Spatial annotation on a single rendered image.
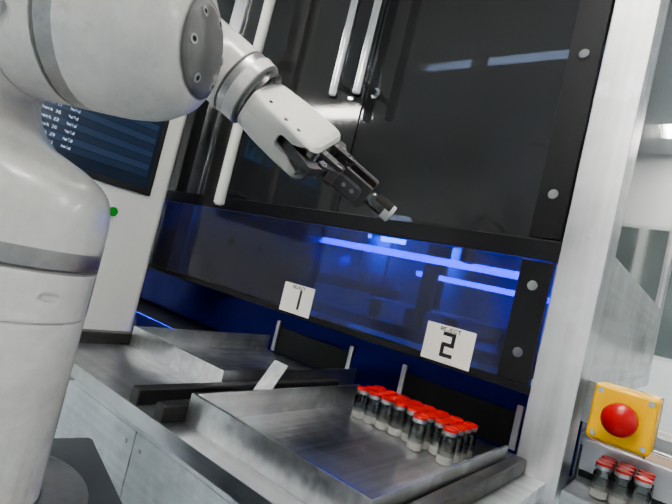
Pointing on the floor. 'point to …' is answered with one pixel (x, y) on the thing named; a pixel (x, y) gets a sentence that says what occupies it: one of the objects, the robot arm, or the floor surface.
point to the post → (590, 243)
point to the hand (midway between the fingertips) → (355, 184)
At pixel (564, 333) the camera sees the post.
